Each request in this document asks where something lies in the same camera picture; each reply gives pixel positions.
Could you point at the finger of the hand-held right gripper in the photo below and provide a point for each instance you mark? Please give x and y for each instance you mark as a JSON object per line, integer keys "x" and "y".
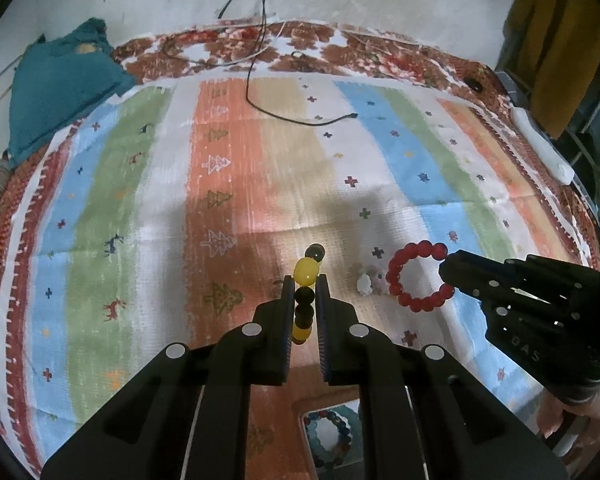
{"x": 460, "y": 280}
{"x": 480, "y": 262}

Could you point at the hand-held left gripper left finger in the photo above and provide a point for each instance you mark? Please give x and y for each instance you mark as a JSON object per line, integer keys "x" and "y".
{"x": 286, "y": 320}

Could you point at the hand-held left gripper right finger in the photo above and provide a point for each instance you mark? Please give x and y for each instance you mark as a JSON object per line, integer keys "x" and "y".
{"x": 325, "y": 320}

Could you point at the metal tin box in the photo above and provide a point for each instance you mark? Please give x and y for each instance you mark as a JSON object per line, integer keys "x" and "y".
{"x": 300, "y": 440}

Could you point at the person's right hand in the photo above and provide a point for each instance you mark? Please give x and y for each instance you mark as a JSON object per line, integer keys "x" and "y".
{"x": 575, "y": 420}

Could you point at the white oblong object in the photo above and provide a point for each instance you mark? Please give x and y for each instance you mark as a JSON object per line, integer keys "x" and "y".
{"x": 540, "y": 142}

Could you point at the small black object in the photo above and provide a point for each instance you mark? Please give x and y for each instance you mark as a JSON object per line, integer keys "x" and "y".
{"x": 474, "y": 85}

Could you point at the striped patterned mat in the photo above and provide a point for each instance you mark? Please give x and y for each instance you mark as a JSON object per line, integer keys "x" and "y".
{"x": 155, "y": 200}

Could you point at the yellow hanging cloth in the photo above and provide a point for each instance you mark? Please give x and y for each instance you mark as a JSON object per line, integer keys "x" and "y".
{"x": 555, "y": 45}

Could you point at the floral bedsheet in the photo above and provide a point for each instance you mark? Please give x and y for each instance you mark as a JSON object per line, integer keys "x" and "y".
{"x": 330, "y": 47}

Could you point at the teal cloth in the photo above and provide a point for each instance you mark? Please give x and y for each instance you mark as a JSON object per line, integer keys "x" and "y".
{"x": 60, "y": 90}

